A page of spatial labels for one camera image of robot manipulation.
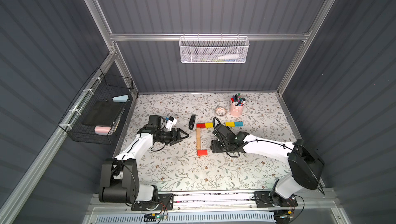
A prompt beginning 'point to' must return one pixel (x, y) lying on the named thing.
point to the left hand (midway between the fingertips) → (186, 139)
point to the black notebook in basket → (101, 112)
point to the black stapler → (192, 122)
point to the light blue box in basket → (121, 98)
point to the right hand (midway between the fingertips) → (214, 148)
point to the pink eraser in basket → (101, 130)
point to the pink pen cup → (236, 105)
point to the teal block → (239, 124)
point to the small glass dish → (220, 111)
